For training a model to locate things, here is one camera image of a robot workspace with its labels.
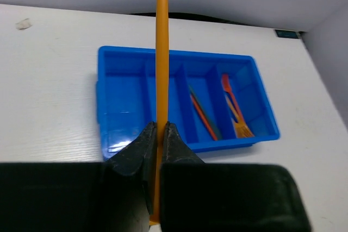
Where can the blue divided plastic tray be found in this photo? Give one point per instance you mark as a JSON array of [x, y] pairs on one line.
[[126, 97]]

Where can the dark blue plastic knife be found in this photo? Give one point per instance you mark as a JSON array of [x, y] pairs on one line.
[[212, 123]]

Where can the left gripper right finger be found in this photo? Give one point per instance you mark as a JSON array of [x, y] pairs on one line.
[[198, 196]]

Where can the red-orange plastic fork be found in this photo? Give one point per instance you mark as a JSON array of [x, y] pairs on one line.
[[227, 87]]

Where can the orange spoon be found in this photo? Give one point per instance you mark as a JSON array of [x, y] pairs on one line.
[[162, 92]]

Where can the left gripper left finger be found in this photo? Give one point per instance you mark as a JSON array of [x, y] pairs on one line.
[[115, 195]]

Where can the red-orange plastic knife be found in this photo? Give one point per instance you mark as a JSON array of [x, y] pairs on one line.
[[203, 118]]

